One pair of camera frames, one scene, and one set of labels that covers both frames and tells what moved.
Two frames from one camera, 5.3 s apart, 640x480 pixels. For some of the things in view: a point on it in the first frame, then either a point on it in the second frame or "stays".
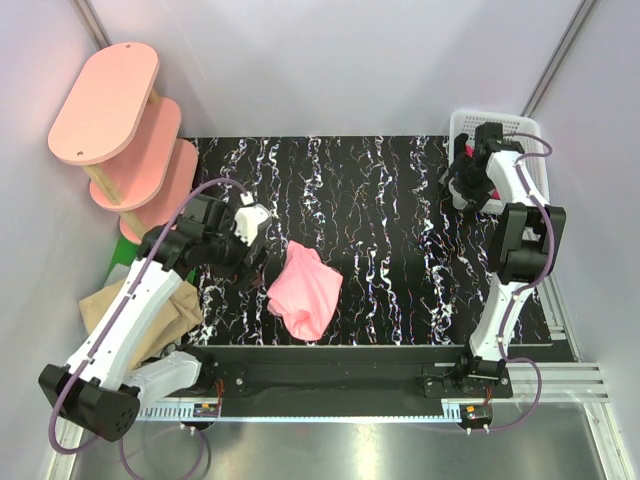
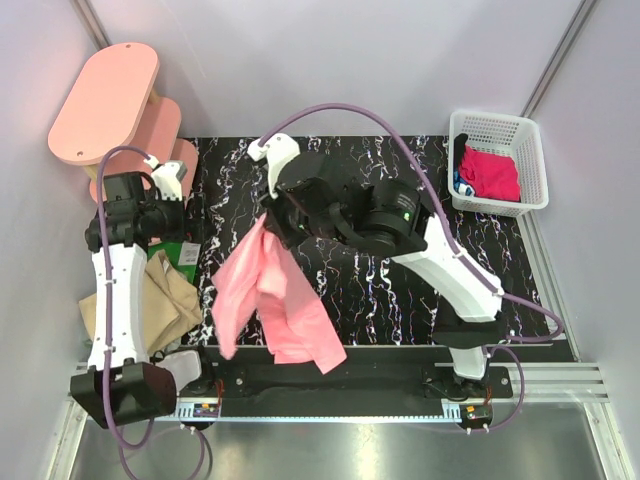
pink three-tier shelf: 127,137 stays
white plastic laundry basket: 517,127 stays
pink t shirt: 306,293 → 256,279
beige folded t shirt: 183,315 stays
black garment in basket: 459,144 stays
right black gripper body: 473,186 → 289,225
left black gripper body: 233,254 → 194,227
